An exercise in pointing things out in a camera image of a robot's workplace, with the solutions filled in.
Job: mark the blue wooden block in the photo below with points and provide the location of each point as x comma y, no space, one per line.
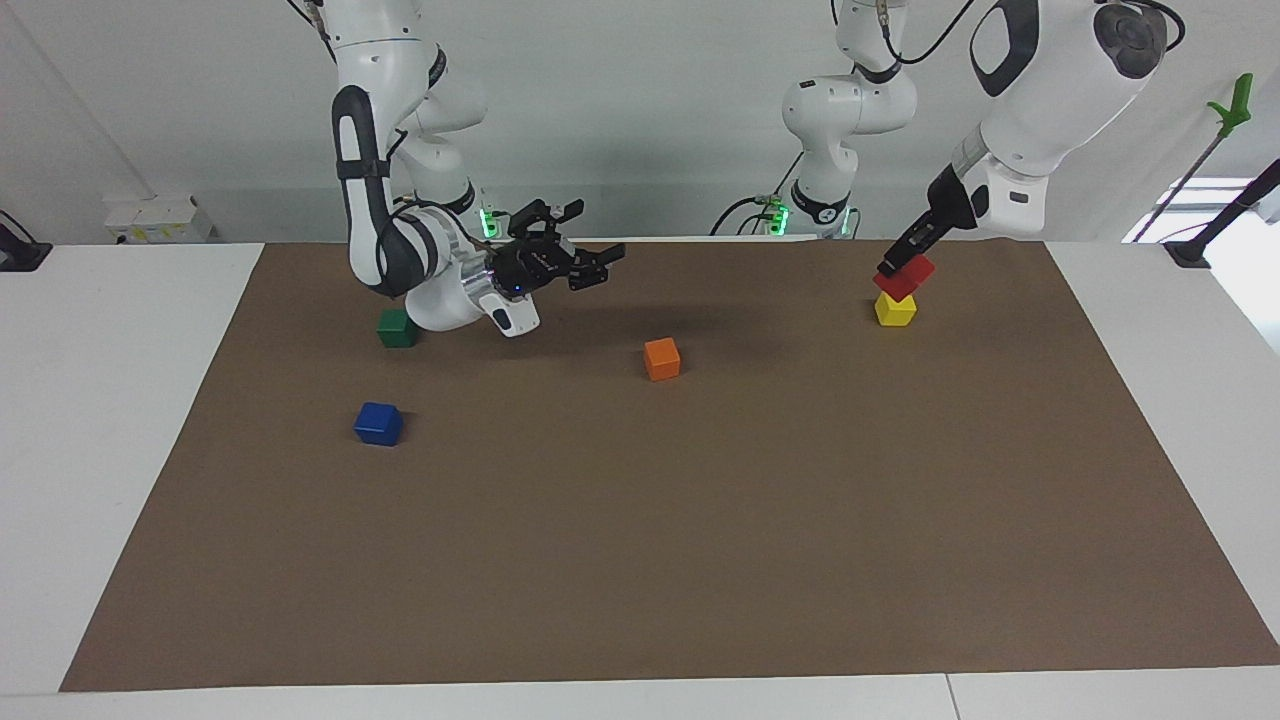
378,424

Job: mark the yellow wooden block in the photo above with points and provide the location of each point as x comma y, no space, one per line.
895,311

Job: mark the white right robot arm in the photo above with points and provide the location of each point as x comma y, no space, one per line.
385,60

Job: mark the green tipped grabber rod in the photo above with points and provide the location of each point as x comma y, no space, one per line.
1205,150

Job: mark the black table clamp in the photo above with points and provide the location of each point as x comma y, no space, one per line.
20,252

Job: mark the white power strip box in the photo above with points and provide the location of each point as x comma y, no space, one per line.
160,220

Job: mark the orange wooden block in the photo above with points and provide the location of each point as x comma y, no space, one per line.
662,359

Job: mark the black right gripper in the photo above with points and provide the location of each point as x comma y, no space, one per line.
530,270

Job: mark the green wooden block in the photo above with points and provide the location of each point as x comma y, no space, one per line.
395,329

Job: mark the red wooden block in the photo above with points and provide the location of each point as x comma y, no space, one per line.
908,280

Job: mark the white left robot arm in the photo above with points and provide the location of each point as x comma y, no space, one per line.
1050,90

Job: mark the brown table mat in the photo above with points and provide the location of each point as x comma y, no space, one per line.
640,520

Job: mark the black camera stand pole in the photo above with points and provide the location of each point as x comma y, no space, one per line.
1225,215

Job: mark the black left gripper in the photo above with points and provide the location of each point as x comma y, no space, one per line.
945,205

